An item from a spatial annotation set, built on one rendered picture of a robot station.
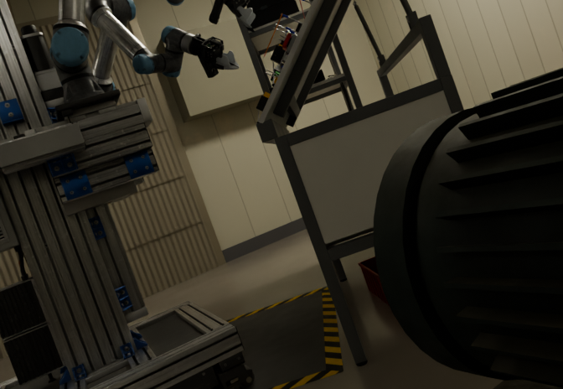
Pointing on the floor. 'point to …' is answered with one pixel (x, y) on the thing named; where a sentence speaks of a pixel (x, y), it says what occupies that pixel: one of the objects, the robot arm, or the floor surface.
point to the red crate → (373, 277)
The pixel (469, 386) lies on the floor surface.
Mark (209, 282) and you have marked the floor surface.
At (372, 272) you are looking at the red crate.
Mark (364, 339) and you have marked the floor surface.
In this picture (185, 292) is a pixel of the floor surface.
